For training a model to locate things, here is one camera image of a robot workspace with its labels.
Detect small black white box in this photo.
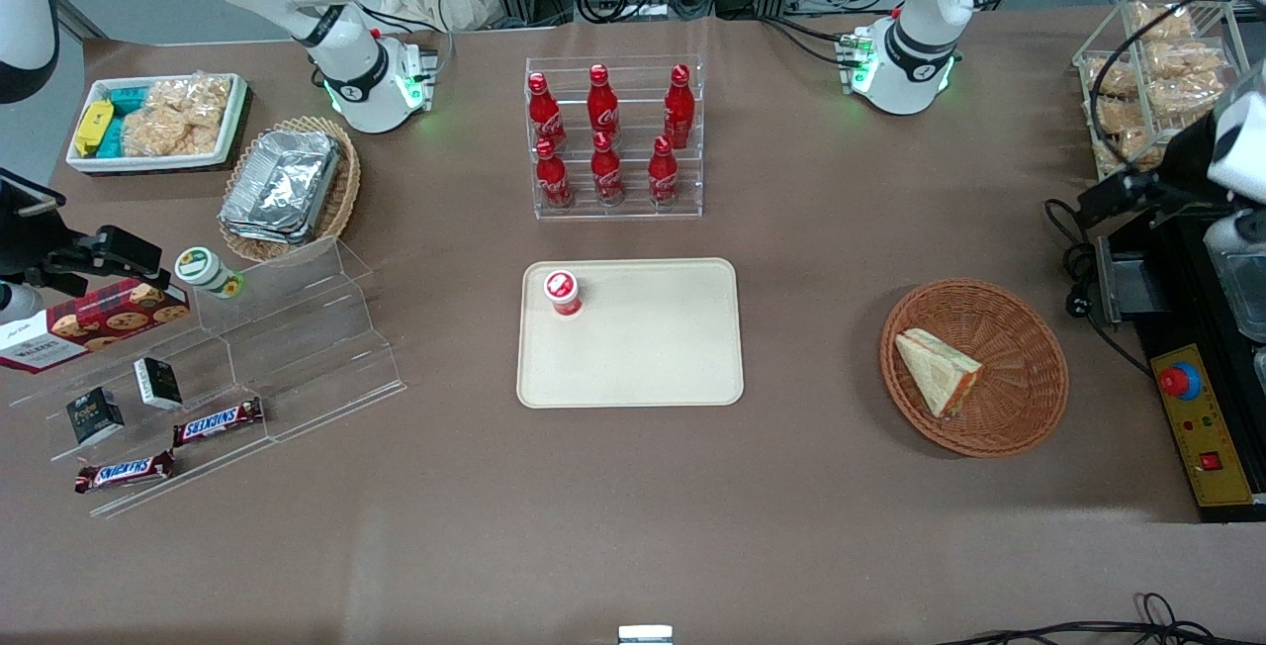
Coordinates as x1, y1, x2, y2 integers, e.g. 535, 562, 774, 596
133, 356, 185, 413

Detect green lidded white jar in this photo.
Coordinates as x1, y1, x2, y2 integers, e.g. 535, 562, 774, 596
174, 246, 245, 301

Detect red lidded yogurt cup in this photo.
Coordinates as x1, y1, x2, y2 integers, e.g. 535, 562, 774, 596
542, 269, 584, 319

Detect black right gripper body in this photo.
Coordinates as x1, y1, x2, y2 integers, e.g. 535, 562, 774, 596
0, 168, 66, 286

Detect black power cable with plug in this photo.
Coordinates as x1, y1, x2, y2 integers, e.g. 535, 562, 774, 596
1042, 197, 1154, 376

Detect yellow snack packet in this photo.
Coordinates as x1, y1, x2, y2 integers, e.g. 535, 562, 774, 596
74, 99, 116, 158

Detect red cola bottle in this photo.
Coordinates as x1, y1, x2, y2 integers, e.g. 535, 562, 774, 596
663, 63, 696, 150
587, 63, 621, 143
589, 131, 627, 207
647, 136, 680, 207
534, 138, 574, 210
527, 71, 568, 152

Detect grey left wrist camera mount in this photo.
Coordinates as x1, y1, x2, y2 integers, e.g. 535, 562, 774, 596
1202, 212, 1266, 255

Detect steel pan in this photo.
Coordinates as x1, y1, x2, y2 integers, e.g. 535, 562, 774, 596
1203, 220, 1266, 345

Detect teal snack packet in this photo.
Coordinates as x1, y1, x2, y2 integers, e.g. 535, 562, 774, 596
97, 85, 151, 160

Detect grey metal box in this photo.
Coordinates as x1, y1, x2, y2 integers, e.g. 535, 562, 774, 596
1095, 232, 1175, 327

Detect beige plastic tray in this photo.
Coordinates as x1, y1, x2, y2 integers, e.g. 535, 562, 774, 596
516, 257, 745, 410

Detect clear acrylic bottle rack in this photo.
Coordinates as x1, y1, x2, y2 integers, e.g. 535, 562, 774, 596
523, 53, 706, 222

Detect white rectangular snack bin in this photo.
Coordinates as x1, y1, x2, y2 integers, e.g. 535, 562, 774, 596
64, 72, 249, 175

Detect white wire rack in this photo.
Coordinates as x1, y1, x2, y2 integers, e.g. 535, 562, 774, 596
1072, 0, 1253, 183

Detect black base cables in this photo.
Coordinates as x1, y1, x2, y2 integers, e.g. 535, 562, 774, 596
760, 14, 854, 68

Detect oval light wicker basket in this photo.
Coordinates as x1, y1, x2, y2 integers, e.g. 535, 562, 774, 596
217, 115, 363, 266

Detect clear acrylic stepped shelf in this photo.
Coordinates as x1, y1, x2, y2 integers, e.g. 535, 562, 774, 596
8, 234, 407, 520

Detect black machine with yellow panel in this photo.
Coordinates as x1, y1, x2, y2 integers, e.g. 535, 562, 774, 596
1096, 202, 1266, 524

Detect brown Snickers bar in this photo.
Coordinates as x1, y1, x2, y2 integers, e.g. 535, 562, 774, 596
172, 397, 266, 449
74, 449, 177, 496

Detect round brown wicker basket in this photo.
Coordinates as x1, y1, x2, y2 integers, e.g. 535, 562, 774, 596
879, 277, 1071, 459

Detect triangle sandwich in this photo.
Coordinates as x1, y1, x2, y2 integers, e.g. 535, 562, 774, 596
894, 327, 985, 420

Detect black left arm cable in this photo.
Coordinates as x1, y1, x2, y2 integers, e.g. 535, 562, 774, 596
1086, 0, 1249, 193

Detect stack of foil trays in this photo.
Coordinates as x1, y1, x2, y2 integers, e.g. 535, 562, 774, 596
219, 129, 343, 246

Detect bag of fried snacks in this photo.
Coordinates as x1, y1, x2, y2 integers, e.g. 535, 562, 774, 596
1128, 0, 1239, 117
1081, 56, 1168, 176

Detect black floor cable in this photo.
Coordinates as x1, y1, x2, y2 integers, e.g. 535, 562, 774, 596
930, 590, 1266, 645

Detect clear bag of crackers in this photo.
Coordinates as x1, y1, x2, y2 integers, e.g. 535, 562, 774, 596
120, 72, 231, 160

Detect red tartan cookie box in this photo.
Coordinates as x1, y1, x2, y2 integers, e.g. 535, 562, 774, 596
0, 277, 192, 376

